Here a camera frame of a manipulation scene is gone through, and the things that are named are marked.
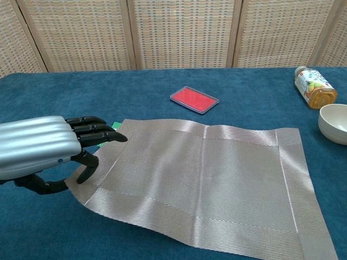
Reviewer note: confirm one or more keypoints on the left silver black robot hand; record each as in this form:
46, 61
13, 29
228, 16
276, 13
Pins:
35, 143

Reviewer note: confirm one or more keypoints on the brown woven placemat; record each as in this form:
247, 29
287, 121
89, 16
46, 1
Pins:
203, 176

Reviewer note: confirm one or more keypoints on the beige bowl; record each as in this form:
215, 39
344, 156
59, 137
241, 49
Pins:
333, 127

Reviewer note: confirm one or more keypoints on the blue carpet table cover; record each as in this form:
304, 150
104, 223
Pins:
54, 94

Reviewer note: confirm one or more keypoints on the green sachet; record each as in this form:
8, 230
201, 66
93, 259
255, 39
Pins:
116, 125

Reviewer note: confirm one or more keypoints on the red card in clear case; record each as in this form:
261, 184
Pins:
193, 99

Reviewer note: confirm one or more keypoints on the wicker folding screen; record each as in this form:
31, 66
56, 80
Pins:
176, 32

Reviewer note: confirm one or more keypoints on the yellow juice bottle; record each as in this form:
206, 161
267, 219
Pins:
315, 86

